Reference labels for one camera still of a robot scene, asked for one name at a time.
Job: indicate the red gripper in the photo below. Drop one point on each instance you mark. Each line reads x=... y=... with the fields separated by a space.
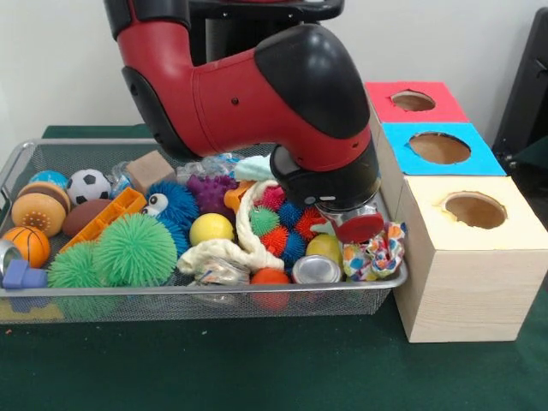
x=361 y=228

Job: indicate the colourful polka-dot cloth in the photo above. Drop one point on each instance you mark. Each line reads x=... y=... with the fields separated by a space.
x=377 y=255

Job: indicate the mint green cloth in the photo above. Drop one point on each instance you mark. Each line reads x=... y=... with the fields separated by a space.
x=254 y=168

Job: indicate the yellow ball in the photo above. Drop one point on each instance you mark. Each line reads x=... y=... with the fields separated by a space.
x=211 y=229

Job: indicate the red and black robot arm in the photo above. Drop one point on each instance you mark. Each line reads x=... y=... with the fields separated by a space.
x=248 y=94

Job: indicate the wooden box with three holes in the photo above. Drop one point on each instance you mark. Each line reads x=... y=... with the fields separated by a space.
x=462 y=291

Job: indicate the green cloth table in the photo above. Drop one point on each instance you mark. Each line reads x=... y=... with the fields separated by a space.
x=257 y=368

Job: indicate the blue furry googly-eyed toy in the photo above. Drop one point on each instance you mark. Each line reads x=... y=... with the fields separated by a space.
x=174 y=210

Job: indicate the black floor stand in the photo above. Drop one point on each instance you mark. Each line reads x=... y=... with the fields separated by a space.
x=527 y=94

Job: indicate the large green spiky ball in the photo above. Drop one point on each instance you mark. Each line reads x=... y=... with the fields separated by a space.
x=135 y=248

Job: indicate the orange plastic toy piece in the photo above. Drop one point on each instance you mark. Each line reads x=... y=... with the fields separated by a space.
x=107 y=218

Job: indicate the brown toy football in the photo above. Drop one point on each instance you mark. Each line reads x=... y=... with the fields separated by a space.
x=86 y=216

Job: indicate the small soccer ball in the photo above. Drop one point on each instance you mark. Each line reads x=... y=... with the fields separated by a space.
x=88 y=186

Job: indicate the green spiky googly-eyed toy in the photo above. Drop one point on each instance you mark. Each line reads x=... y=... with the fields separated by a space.
x=75 y=267

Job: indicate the toy burger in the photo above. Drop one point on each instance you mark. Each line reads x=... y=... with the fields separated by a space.
x=38 y=208

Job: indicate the small orange basketball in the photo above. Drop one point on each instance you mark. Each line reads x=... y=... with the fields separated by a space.
x=27 y=246

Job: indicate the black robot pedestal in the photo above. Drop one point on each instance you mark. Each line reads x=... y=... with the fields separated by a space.
x=224 y=34

